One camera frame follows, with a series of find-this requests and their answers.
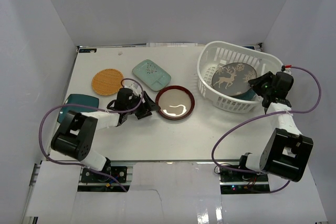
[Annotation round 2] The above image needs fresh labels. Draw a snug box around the dark teal square plate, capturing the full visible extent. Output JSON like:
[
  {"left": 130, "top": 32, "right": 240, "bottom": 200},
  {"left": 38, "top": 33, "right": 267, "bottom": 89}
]
[{"left": 57, "top": 94, "right": 99, "bottom": 123}]

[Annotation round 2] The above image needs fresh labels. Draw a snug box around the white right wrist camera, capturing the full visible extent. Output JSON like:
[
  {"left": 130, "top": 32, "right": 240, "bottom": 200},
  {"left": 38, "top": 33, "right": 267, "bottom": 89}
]
[{"left": 280, "top": 65, "right": 292, "bottom": 75}]

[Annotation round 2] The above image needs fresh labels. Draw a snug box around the white plastic basket bin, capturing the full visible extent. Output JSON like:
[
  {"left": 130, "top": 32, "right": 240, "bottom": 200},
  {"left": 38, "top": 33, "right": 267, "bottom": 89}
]
[{"left": 197, "top": 41, "right": 282, "bottom": 114}]

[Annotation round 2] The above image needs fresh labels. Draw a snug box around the light teal rectangular plate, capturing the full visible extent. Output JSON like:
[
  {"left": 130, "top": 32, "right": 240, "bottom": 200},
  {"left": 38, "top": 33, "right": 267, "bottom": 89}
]
[{"left": 132, "top": 59, "right": 171, "bottom": 92}]

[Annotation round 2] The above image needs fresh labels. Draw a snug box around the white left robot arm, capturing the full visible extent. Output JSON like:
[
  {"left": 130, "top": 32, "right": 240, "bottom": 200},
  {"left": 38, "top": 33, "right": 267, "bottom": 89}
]
[{"left": 51, "top": 88, "right": 161, "bottom": 182}]

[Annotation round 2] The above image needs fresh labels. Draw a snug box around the teal scalloped round plate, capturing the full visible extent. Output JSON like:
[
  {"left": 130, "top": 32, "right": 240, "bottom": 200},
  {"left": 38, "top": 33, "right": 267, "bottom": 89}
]
[{"left": 236, "top": 89, "right": 256, "bottom": 101}]

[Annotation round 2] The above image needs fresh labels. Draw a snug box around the orange woven round plate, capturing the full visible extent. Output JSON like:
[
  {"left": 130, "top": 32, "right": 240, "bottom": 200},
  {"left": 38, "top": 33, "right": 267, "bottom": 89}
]
[{"left": 91, "top": 69, "right": 124, "bottom": 96}]

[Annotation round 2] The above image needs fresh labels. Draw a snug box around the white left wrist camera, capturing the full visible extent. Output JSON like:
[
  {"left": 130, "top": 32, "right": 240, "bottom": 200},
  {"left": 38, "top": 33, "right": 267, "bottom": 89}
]
[{"left": 123, "top": 80, "right": 141, "bottom": 95}]

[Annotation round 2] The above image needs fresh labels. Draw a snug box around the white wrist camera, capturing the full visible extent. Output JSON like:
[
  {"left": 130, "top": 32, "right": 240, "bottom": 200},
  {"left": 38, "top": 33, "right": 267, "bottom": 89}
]
[
  {"left": 123, "top": 80, "right": 141, "bottom": 95},
  {"left": 280, "top": 65, "right": 292, "bottom": 75}
]

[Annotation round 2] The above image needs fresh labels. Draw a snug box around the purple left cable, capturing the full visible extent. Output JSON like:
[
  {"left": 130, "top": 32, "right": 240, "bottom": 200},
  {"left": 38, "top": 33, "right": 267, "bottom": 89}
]
[{"left": 38, "top": 78, "right": 144, "bottom": 193}]

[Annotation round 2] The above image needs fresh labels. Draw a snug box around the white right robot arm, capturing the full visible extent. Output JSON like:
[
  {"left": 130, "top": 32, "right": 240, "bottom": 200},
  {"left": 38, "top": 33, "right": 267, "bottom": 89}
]
[{"left": 237, "top": 71, "right": 313, "bottom": 182}]

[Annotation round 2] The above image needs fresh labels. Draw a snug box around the red rimmed beige bowl plate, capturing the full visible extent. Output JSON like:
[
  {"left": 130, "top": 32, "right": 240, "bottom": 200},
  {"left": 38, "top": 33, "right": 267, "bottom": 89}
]
[{"left": 155, "top": 85, "right": 195, "bottom": 121}]

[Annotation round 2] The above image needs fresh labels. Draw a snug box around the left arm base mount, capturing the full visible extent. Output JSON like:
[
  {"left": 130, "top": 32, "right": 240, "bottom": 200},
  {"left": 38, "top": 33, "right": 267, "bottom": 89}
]
[{"left": 77, "top": 166, "right": 130, "bottom": 193}]

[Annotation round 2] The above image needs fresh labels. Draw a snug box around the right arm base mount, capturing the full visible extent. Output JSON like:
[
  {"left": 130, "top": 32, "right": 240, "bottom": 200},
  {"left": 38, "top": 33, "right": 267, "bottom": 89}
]
[{"left": 214, "top": 166, "right": 270, "bottom": 195}]

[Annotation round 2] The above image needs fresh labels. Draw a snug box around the grey reindeer plate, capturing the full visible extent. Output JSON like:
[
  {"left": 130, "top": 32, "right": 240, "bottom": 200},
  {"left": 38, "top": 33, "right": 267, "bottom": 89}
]
[{"left": 211, "top": 62, "right": 257, "bottom": 98}]

